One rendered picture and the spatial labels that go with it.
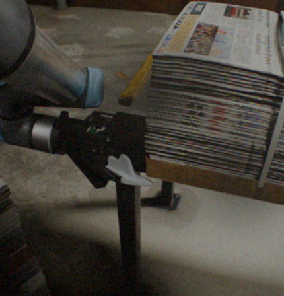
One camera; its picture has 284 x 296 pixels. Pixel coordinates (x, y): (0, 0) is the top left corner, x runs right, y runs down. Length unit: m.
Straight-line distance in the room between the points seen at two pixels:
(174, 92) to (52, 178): 1.36
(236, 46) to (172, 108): 0.13
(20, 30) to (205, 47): 0.26
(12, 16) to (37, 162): 1.62
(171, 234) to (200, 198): 0.26
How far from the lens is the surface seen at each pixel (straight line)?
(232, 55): 0.47
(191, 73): 0.46
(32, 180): 1.80
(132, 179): 0.60
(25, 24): 0.32
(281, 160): 0.52
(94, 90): 0.60
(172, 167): 0.56
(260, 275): 1.47
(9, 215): 0.64
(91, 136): 0.61
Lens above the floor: 1.22
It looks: 40 degrees down
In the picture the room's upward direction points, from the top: straight up
